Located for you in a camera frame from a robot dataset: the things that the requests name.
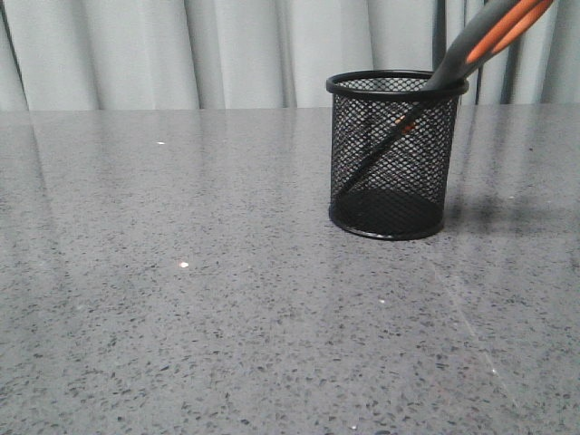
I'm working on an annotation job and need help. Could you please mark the black mesh pen bucket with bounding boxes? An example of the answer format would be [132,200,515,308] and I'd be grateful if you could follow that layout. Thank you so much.
[326,70,469,241]

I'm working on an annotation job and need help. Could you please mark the grey orange handled scissors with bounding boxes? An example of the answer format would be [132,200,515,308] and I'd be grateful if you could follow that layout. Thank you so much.
[339,1,552,194]

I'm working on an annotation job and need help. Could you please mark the grey pleated curtain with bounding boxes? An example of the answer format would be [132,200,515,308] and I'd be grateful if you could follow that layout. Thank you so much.
[0,0,580,112]

